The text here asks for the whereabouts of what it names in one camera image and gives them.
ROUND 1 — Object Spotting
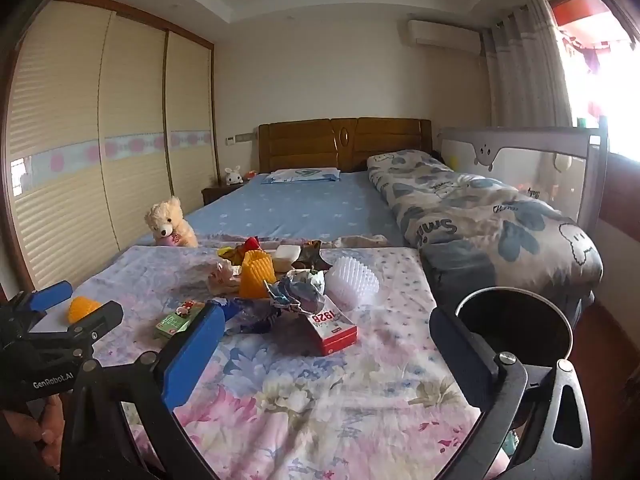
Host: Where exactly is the floral blanket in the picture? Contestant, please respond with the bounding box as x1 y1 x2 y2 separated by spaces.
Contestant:
30 245 506 480

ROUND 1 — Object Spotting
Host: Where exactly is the white air conditioner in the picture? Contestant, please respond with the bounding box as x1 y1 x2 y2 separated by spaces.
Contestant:
406 19 482 53

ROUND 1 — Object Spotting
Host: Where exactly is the beige sliding door wardrobe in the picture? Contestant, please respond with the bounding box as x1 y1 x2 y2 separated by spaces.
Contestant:
0 0 218 301

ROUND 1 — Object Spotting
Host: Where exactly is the white block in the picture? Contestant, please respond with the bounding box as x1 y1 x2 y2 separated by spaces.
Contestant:
274 244 303 272

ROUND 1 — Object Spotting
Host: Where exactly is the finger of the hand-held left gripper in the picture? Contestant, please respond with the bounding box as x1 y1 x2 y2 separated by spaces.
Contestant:
30 301 124 357
9 281 74 317

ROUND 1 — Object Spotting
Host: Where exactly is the tall orange foam net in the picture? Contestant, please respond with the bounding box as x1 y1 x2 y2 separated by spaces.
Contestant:
239 250 277 300

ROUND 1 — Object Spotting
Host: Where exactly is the blue white pillow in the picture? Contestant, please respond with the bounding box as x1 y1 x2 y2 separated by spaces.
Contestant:
260 167 342 185

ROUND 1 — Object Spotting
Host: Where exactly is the beige teddy bear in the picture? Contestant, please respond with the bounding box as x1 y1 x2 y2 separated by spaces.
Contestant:
145 196 199 248

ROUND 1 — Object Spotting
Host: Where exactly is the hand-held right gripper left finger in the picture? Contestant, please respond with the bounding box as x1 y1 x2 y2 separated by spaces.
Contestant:
59 304 227 480

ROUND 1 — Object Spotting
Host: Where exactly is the wooden bed headboard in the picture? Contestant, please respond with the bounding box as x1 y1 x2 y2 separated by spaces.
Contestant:
257 117 433 173

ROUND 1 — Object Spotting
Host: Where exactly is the yellow red snack wrapper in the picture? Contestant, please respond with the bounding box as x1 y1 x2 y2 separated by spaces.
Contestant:
217 236 263 263

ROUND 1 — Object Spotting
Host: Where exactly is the white red-print paper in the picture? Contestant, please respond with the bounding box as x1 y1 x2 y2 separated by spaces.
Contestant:
207 259 243 293

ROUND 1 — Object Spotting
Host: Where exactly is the dark blue plastic wrapper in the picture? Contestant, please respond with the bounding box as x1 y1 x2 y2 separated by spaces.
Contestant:
212 297 286 336

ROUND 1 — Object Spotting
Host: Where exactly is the bed with blue sheet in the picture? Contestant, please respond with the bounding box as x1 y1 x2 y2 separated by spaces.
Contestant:
135 170 406 248

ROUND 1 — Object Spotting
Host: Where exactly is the grey baby bed rail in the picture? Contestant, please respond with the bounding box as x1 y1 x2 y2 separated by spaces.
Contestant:
437 116 610 241

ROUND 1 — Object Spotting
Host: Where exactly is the dark brown wrapper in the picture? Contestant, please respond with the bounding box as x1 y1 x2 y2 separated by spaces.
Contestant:
291 240 333 271

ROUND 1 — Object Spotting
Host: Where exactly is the red-brown drawer cabinet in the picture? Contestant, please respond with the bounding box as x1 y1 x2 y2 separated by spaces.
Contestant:
597 155 640 241

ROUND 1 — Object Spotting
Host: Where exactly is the black bin with white rim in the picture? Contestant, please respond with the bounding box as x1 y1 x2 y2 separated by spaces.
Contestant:
452 286 576 376

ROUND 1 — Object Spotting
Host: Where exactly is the red white box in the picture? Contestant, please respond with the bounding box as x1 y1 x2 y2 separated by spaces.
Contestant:
302 307 359 357

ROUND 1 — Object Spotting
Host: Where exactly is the person's left hand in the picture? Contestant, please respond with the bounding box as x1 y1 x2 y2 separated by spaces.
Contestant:
20 396 65 461

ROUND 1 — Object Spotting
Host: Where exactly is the blue silver wrapper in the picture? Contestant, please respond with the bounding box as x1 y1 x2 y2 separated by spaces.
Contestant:
267 269 328 317

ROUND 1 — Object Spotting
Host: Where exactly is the wooden nightstand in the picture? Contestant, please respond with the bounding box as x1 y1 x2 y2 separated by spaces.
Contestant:
201 182 246 206

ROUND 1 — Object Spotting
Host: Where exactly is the white foam net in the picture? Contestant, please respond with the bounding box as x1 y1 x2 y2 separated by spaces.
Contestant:
325 256 381 310

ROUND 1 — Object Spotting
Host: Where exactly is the grey striped curtain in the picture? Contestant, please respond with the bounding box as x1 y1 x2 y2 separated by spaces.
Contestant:
481 0 573 128

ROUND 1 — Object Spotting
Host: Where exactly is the green box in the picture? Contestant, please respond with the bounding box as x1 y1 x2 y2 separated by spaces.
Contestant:
152 310 201 339

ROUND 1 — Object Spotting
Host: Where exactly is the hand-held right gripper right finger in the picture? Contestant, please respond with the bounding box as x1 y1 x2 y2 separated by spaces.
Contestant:
429 305 598 480

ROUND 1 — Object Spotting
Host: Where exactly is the white blue printed quilt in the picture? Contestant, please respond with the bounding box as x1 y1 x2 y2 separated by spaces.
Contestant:
366 149 603 306

